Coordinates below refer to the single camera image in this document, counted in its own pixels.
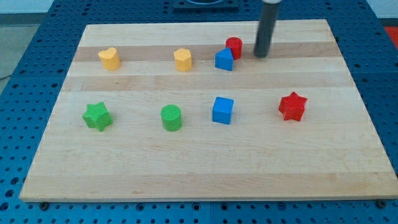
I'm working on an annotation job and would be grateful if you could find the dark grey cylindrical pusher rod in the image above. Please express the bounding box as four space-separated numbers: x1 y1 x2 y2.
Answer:
254 0 280 58

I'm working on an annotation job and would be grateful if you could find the red cylinder block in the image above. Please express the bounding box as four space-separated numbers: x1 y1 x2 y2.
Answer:
225 37 243 60

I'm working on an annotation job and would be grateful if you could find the wooden board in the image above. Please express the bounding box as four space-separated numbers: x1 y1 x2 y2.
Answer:
20 19 397 202

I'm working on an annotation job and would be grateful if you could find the blue triangular prism block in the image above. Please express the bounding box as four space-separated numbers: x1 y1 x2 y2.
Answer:
215 47 234 71

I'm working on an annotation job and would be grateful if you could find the red star block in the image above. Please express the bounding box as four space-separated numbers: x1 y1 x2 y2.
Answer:
279 91 308 121

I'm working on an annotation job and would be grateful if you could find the yellow hexagon block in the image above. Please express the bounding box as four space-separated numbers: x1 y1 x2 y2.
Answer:
174 49 192 72

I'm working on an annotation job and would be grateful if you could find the blue cube block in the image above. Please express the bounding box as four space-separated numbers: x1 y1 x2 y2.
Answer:
212 96 234 124

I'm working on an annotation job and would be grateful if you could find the green cylinder block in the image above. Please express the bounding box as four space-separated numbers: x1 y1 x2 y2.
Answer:
160 105 182 131

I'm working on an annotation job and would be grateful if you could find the yellow heart block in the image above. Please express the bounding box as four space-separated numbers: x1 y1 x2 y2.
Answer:
98 47 121 70

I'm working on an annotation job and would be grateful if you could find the green star block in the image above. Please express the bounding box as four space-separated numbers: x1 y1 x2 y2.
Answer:
82 102 113 132

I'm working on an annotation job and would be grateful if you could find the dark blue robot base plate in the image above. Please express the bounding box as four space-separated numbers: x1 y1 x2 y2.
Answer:
172 0 239 12

